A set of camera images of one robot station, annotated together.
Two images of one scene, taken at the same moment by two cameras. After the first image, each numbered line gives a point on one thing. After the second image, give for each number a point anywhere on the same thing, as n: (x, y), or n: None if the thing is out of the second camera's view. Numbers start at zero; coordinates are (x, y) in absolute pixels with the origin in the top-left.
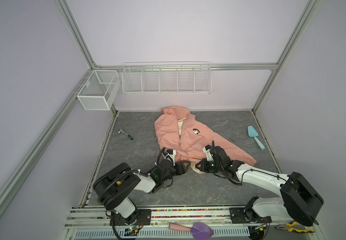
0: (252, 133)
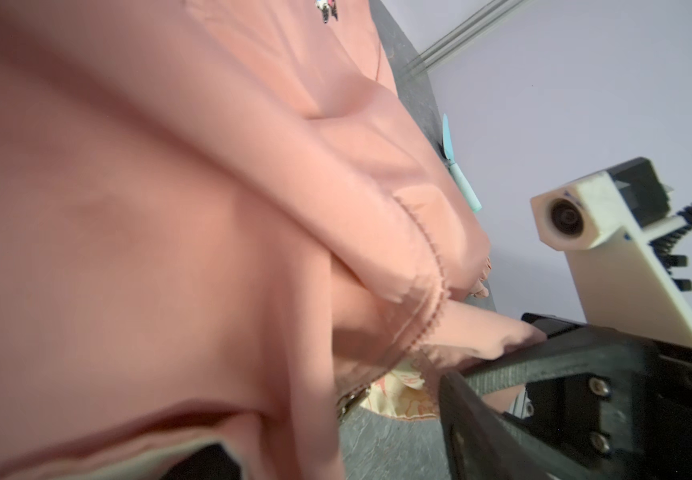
0: (454, 168)
